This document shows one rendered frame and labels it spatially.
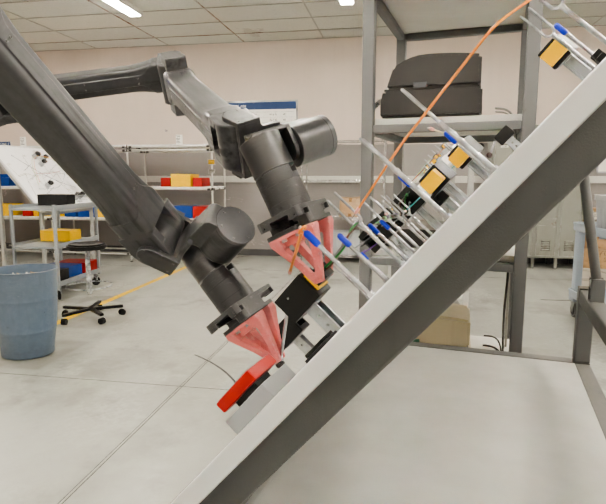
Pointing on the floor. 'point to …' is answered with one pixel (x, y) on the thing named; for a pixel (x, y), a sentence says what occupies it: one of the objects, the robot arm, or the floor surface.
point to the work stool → (88, 283)
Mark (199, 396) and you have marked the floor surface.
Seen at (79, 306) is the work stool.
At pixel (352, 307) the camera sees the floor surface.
